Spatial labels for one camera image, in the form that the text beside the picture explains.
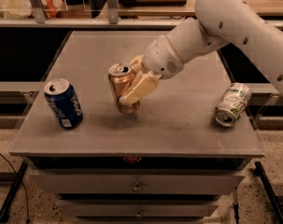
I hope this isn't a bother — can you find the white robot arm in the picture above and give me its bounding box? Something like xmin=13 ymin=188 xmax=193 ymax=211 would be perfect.
xmin=120 ymin=0 xmax=283 ymax=105

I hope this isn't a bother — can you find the upper grey drawer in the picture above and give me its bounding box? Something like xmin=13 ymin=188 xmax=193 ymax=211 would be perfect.
xmin=30 ymin=171 xmax=243 ymax=195

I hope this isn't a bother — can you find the green white can lying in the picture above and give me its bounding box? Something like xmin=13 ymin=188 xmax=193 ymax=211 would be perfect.
xmin=215 ymin=82 xmax=251 ymax=128

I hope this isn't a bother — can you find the lower grey drawer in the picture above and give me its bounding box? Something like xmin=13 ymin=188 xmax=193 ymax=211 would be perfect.
xmin=57 ymin=200 xmax=218 ymax=217

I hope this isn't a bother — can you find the orange La Croix can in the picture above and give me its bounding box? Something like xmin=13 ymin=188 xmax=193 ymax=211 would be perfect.
xmin=108 ymin=63 xmax=140 ymax=115

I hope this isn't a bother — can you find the red item in cabinet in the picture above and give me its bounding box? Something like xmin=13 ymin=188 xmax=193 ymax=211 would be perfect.
xmin=123 ymin=157 xmax=142 ymax=163

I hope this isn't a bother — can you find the grey drawer cabinet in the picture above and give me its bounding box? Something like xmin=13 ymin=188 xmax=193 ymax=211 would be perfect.
xmin=12 ymin=31 xmax=263 ymax=224

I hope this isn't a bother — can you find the grey drawer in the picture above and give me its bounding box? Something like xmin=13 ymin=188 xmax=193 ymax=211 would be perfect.
xmin=57 ymin=200 xmax=218 ymax=217
xmin=30 ymin=171 xmax=243 ymax=195

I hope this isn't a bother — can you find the black floor cable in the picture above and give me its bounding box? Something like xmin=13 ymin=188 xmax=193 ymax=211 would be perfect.
xmin=0 ymin=139 xmax=31 ymax=224

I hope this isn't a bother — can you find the orange white plastic bag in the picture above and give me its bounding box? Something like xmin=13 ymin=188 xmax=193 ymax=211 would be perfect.
xmin=0 ymin=0 xmax=66 ymax=19

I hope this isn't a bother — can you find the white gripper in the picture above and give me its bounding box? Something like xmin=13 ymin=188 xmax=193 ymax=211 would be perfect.
xmin=119 ymin=35 xmax=184 ymax=105

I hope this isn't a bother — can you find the blue Pepsi can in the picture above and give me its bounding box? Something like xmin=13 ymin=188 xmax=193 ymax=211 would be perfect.
xmin=44 ymin=78 xmax=83 ymax=129

